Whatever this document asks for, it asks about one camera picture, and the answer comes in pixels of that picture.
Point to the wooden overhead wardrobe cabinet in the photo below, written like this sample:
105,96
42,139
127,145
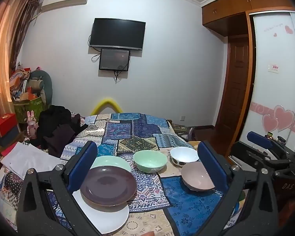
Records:
226,9

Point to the brown patterned curtain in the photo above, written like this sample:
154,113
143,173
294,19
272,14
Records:
27,17

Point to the paper label with red print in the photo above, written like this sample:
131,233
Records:
274,68

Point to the grey box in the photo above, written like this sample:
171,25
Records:
8,137

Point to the pink rabbit toy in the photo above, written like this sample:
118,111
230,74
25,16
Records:
31,125

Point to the grey pillow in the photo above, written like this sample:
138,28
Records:
48,83

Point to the red box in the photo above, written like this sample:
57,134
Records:
3,124

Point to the orange sheer curtain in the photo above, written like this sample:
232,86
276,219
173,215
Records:
2,54

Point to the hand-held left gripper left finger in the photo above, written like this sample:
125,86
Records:
84,162

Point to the pile of boxes and bags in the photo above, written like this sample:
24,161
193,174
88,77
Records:
22,83

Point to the brown wooden door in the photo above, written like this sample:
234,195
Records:
236,83

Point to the pink bowl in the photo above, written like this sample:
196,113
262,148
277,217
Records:
195,174

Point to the blue patchwork blanket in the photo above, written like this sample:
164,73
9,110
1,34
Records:
137,132

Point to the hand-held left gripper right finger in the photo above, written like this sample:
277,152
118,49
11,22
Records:
211,163

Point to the pale green bowl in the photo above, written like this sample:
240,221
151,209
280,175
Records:
150,161

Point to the wall-mounted black television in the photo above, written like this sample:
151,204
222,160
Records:
118,33

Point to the patterned floor cushion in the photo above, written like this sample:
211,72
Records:
180,127

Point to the small black wall monitor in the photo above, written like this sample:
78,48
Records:
114,59

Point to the dark purple plate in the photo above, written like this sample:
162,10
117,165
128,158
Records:
108,185

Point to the white wall outlet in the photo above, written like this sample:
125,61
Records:
182,117

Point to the pile of black clothes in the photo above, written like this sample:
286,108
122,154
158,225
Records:
56,125

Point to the white plate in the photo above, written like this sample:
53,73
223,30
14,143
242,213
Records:
105,220

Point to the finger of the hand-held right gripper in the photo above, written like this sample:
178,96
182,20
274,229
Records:
260,140
245,154

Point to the pale green plate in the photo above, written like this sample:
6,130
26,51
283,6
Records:
113,161

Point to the white bowl with dark spots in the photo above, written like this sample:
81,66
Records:
184,153

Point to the green cardboard box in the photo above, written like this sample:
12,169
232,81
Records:
29,108

